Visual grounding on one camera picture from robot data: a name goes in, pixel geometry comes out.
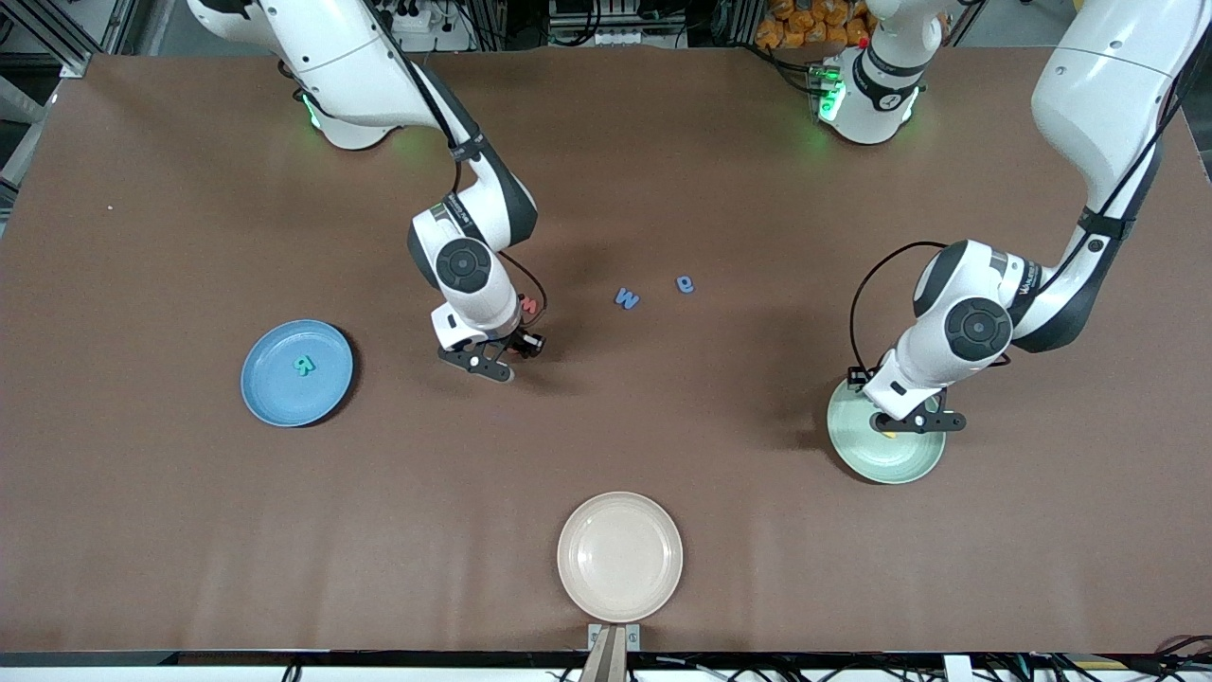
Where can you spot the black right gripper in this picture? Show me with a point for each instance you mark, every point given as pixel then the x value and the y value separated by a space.
pixel 520 336

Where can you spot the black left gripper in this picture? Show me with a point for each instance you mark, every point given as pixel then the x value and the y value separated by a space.
pixel 857 380

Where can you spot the red lowercase letter w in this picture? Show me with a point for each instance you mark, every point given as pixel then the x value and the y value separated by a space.
pixel 531 306

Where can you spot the blue uppercase letter W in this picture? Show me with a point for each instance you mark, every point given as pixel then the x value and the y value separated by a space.
pixel 627 297

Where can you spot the blue lowercase letter a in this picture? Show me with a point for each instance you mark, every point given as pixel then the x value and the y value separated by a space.
pixel 685 290

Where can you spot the teal green letter R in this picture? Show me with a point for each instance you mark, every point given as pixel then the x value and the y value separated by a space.
pixel 303 366

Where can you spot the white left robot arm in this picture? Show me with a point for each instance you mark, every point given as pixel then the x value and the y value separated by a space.
pixel 975 330

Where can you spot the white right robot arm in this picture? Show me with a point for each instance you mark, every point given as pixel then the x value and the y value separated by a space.
pixel 464 265

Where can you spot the green plate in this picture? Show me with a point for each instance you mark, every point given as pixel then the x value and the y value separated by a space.
pixel 890 459

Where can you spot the beige plate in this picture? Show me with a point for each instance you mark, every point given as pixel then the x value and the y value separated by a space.
pixel 620 557

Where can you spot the blue plate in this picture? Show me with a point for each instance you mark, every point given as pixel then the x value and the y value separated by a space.
pixel 275 388

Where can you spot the black electronics rack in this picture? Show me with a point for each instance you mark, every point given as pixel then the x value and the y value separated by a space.
pixel 615 24

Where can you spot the white power strip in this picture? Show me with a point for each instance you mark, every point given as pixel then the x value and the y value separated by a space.
pixel 421 17

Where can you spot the orange packets bag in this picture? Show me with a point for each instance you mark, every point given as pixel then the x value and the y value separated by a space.
pixel 805 24

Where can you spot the brown table cover sheet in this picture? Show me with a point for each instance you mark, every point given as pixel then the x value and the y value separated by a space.
pixel 189 530

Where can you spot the grey metal camera mount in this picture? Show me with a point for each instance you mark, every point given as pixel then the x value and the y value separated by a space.
pixel 614 658

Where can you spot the aluminium frame post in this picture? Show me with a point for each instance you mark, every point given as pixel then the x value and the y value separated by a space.
pixel 71 57

